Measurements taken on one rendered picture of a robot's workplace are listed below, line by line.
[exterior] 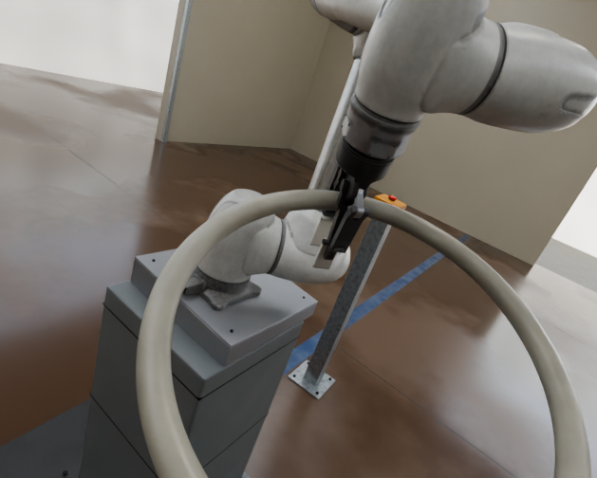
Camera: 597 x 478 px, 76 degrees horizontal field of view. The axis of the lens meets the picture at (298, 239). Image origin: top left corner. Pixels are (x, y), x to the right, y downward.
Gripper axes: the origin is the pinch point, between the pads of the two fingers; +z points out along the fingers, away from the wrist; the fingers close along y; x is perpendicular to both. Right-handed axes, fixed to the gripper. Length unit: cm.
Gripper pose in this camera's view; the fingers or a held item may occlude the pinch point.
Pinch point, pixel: (325, 244)
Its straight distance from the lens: 65.7
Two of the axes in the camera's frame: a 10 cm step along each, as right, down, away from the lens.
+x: 9.7, 1.4, 2.2
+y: 0.5, 7.3, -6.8
